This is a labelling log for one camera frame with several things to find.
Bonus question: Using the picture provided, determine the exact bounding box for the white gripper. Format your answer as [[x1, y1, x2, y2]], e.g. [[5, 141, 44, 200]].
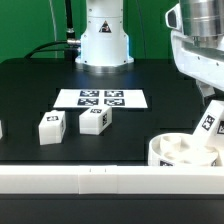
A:
[[171, 31, 224, 99]]

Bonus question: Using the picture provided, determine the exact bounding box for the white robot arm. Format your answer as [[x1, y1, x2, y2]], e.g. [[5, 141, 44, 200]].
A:
[[76, 0, 224, 97]]

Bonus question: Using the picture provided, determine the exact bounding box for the white marker sheet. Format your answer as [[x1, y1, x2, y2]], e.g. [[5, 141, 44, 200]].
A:
[[54, 89, 148, 108]]

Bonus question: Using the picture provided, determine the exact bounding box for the white front fence bar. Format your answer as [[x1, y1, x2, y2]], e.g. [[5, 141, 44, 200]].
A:
[[0, 165, 224, 195]]

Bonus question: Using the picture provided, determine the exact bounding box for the white object at left edge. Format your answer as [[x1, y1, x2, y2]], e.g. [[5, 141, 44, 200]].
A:
[[0, 120, 3, 140]]

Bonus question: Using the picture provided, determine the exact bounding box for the black cable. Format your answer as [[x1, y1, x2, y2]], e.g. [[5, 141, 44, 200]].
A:
[[23, 38, 82, 60]]

